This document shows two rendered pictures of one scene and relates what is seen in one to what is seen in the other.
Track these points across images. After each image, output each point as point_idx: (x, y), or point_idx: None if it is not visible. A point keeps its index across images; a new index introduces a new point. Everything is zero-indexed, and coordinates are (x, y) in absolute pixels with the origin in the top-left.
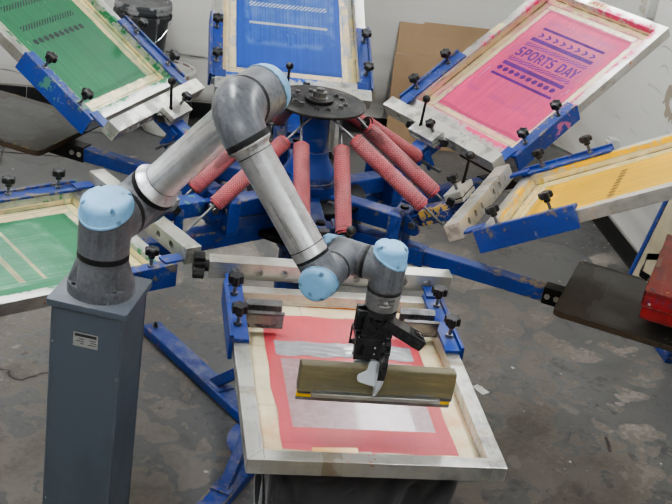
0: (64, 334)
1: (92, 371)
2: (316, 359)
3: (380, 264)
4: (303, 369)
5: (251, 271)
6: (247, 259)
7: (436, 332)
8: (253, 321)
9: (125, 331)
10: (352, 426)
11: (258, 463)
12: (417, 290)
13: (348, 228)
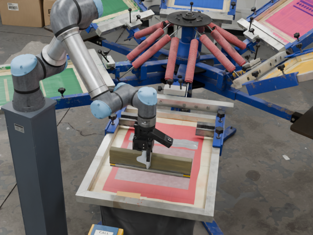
0: (11, 124)
1: (24, 142)
2: None
3: (139, 100)
4: (110, 152)
5: None
6: None
7: (213, 134)
8: (122, 122)
9: (35, 125)
10: (145, 181)
11: (81, 197)
12: (215, 112)
13: (178, 79)
